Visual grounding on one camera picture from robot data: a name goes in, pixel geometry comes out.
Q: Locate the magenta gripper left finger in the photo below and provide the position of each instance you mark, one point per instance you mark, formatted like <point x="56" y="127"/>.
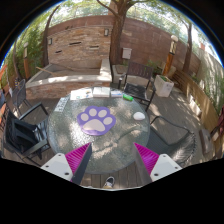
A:
<point x="70" y="166"/>

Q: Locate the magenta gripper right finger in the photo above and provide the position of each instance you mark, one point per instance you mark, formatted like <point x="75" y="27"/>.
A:
<point x="152" y="166"/>

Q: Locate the round glass patio table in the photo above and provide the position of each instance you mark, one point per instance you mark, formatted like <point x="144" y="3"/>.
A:
<point x="111" y="151"/>

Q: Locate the black metal chair right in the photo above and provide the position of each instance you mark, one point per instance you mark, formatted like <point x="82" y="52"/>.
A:
<point x="181" y="150"/>

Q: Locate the black metal chair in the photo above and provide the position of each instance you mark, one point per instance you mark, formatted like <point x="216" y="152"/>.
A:
<point x="181" y="150"/>
<point x="138" y="83"/>
<point x="24" y="139"/>

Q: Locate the white sneaker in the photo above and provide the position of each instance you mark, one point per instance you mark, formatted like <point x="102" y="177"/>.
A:
<point x="109" y="183"/>

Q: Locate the purple paw print mousepad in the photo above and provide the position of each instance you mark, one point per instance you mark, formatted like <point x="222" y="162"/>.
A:
<point x="96" y="121"/>

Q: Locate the black metal chair left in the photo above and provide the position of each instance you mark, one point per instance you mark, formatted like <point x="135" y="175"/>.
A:
<point x="24" y="139"/>

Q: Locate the printed white card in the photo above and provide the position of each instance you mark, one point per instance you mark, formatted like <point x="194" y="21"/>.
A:
<point x="61" y="104"/>

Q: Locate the green oblong object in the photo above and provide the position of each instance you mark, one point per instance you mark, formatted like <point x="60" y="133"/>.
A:
<point x="127" y="97"/>

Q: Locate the open white booklet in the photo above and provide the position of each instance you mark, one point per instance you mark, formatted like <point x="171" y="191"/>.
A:
<point x="81" y="94"/>

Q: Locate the white book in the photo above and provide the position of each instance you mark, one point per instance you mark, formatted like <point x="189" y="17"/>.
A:
<point x="101" y="92"/>

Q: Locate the small white paper pad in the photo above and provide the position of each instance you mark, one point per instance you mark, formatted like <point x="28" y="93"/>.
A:
<point x="116" y="93"/>

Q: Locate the white square planter box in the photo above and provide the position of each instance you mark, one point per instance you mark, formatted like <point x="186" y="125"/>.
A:
<point x="163" y="86"/>

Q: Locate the black metal chair far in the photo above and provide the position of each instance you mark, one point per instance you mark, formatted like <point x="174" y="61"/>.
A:
<point x="138" y="83"/>

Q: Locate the stone raised planter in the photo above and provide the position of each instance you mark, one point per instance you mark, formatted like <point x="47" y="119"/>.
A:
<point x="55" y="81"/>

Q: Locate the black mesh chair far left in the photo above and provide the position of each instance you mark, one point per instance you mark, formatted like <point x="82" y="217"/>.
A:
<point x="19" y="95"/>

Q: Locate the tree trunk centre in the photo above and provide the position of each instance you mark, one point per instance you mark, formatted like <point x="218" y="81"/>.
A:
<point x="119" y="9"/>

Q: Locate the white wall box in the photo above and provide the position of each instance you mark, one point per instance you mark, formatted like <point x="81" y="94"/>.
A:
<point x="126" y="54"/>

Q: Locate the wooden lamp post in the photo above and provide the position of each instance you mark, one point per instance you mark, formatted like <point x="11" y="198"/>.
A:
<point x="172" y="51"/>

